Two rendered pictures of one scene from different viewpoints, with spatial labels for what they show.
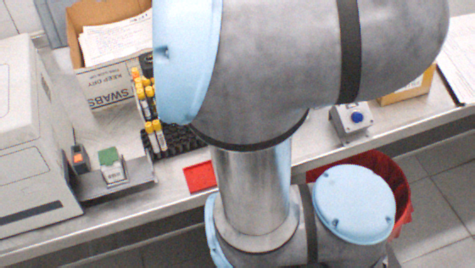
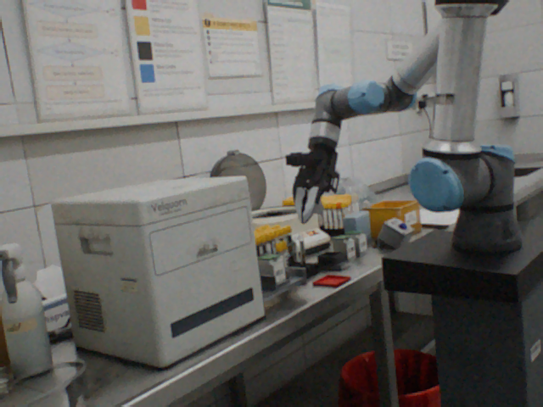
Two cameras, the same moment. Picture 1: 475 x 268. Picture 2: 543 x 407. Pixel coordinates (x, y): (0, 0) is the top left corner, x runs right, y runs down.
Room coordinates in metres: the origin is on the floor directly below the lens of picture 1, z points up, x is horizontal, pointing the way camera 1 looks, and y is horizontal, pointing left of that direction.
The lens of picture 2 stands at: (-0.29, 1.04, 1.27)
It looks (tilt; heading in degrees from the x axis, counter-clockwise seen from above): 8 degrees down; 320
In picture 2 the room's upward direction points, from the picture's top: 7 degrees counter-clockwise
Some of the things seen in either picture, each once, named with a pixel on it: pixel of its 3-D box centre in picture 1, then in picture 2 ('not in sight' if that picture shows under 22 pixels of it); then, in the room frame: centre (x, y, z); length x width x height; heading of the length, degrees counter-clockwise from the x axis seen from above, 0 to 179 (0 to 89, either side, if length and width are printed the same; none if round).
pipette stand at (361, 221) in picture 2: not in sight; (357, 231); (0.85, -0.25, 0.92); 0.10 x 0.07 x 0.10; 107
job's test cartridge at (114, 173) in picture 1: (112, 166); (271, 271); (0.68, 0.25, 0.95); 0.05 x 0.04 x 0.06; 10
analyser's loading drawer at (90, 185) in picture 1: (105, 177); (266, 286); (0.67, 0.27, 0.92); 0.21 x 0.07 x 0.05; 100
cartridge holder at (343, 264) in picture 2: not in sight; (331, 260); (0.77, -0.04, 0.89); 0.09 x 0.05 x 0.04; 12
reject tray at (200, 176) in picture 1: (201, 175); (332, 281); (0.67, 0.07, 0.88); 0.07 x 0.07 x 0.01; 10
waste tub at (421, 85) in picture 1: (394, 67); (392, 219); (0.85, -0.42, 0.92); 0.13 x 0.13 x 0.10; 8
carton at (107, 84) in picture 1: (121, 44); not in sight; (1.07, 0.23, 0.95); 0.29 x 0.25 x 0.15; 10
